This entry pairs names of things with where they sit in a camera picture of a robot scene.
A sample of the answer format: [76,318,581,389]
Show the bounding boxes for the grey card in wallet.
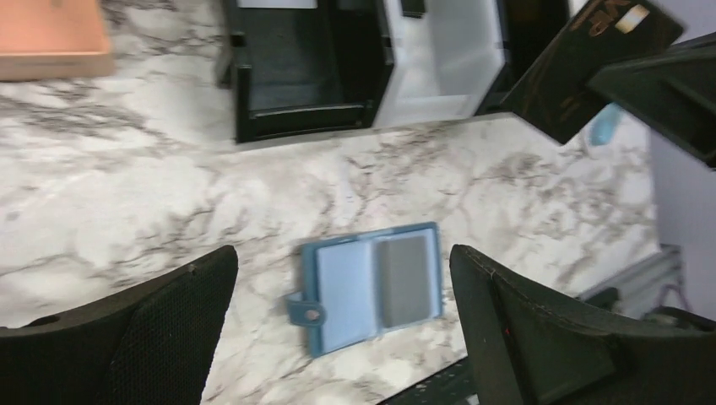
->
[377,236,432,329]

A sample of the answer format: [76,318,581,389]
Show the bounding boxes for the black left card tray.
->
[215,1,396,143]

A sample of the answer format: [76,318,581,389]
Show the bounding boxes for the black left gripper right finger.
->
[449,245,715,404]

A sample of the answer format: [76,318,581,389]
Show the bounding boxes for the black right card tray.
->
[475,0,572,116]

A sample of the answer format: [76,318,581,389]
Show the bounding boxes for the orange plastic desk organizer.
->
[1,0,115,82]

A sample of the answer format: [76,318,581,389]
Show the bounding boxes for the aluminium frame rail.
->
[578,245,692,319]

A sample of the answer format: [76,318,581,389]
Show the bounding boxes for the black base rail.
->
[378,357,479,405]

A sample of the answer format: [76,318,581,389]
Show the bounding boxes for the blue card holder wallet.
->
[285,222,443,359]

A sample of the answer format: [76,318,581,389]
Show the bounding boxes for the white middle card tray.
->
[373,0,505,127]

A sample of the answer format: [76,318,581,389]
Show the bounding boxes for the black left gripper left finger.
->
[1,246,238,404]

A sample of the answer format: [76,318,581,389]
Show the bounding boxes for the black card in middle tray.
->
[400,0,426,19]

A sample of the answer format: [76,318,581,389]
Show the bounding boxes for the black card tray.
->
[475,0,572,116]
[215,1,396,143]

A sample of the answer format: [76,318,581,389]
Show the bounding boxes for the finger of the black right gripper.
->
[588,32,715,170]

